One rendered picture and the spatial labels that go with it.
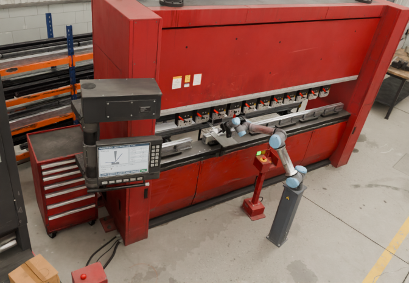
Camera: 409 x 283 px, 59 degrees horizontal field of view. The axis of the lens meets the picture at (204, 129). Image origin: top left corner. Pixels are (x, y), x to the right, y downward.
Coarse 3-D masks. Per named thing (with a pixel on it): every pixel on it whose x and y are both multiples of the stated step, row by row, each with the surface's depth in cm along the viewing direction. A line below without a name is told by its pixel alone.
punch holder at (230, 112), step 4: (228, 104) 372; (232, 104) 371; (236, 104) 373; (240, 104) 377; (228, 108) 374; (232, 108) 374; (236, 108) 377; (240, 108) 380; (228, 112) 375; (232, 112) 376
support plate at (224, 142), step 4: (212, 136) 374; (216, 136) 374; (220, 136) 375; (224, 136) 376; (216, 140) 370; (220, 140) 369; (224, 140) 370; (228, 140) 371; (232, 140) 372; (220, 144) 364; (224, 144) 364; (228, 144) 365; (232, 144) 366
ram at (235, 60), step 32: (192, 32) 300; (224, 32) 317; (256, 32) 337; (288, 32) 360; (320, 32) 385; (352, 32) 415; (160, 64) 299; (192, 64) 317; (224, 64) 336; (256, 64) 359; (288, 64) 385; (320, 64) 414; (352, 64) 449; (192, 96) 336; (224, 96) 358; (256, 96) 384
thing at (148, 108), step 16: (80, 80) 235; (96, 80) 238; (112, 80) 241; (128, 80) 244; (144, 80) 247; (96, 96) 220; (112, 96) 223; (128, 96) 227; (144, 96) 231; (160, 96) 235; (80, 112) 239; (96, 112) 226; (112, 112) 229; (128, 112) 233; (144, 112) 237; (160, 112) 243; (96, 128) 243; (96, 176) 265
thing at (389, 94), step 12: (408, 24) 744; (396, 60) 675; (408, 60) 721; (396, 72) 649; (408, 72) 658; (384, 84) 765; (396, 84) 774; (408, 84) 784; (384, 96) 709; (396, 96) 664
